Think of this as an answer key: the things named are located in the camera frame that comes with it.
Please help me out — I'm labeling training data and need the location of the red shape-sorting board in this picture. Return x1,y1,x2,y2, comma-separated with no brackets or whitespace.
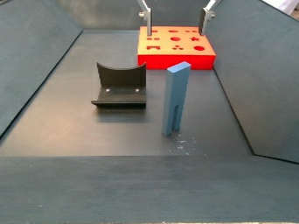
136,26,216,70

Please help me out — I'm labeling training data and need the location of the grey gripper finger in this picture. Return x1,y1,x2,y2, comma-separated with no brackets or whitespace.
136,0,152,37
198,0,221,36

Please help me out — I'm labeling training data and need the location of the black curved holder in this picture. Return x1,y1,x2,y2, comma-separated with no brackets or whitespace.
90,64,146,108

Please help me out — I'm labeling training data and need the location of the blue double-square peg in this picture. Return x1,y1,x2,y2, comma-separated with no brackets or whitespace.
162,62,190,136

